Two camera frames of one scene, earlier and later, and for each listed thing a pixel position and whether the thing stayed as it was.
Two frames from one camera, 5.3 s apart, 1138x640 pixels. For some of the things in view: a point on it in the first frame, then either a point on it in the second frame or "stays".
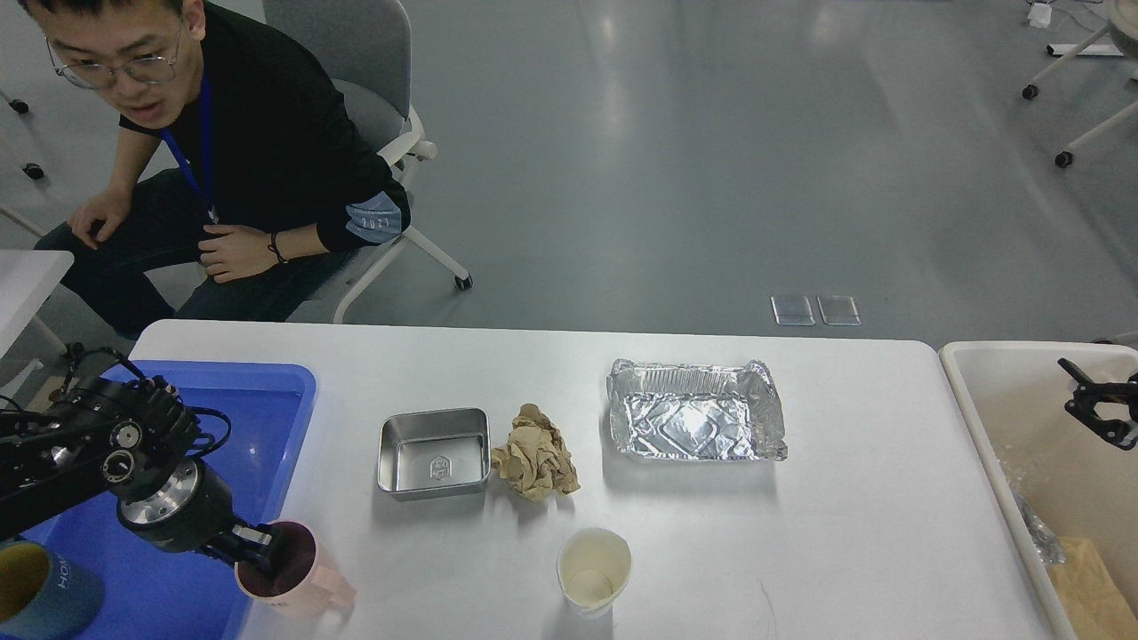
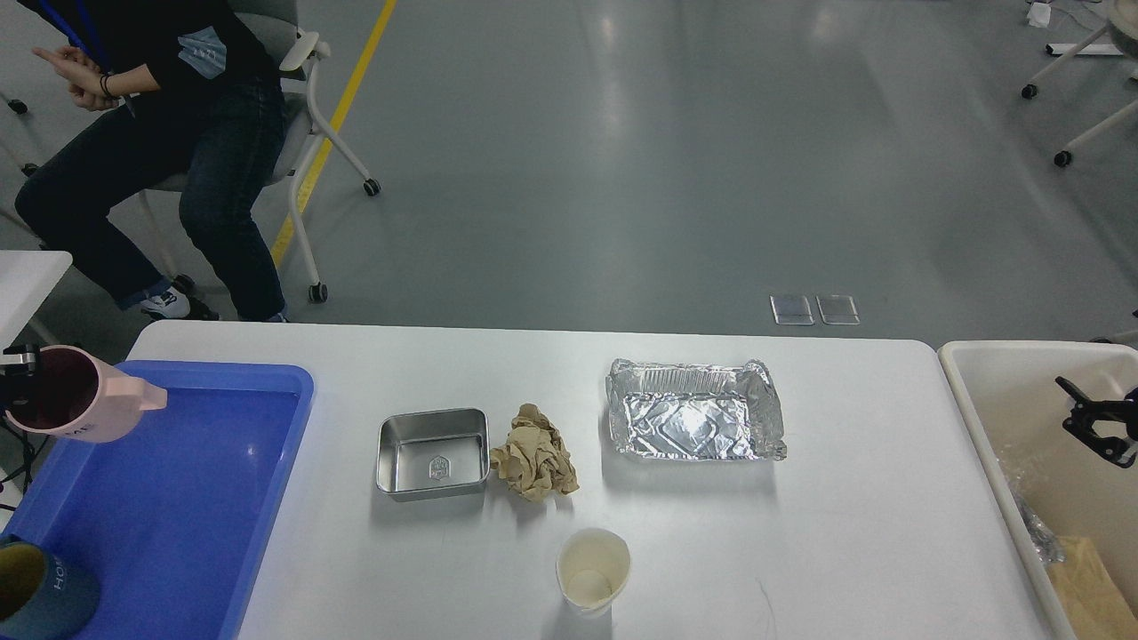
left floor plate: x=792 y=311 stays
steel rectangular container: x=435 y=454 stays
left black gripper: x=188 y=508 -> x=14 y=362
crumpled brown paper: x=536 y=457 stays
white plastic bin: x=1074 y=489 stays
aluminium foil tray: x=695 y=411 stays
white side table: x=27 y=277 stays
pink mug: x=290 y=578 -> x=74 y=396
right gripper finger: x=1089 y=394 -> x=1085 y=412
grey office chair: x=365 y=47 -> x=276 y=23
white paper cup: x=593 y=564 stays
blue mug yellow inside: x=43 y=597 stays
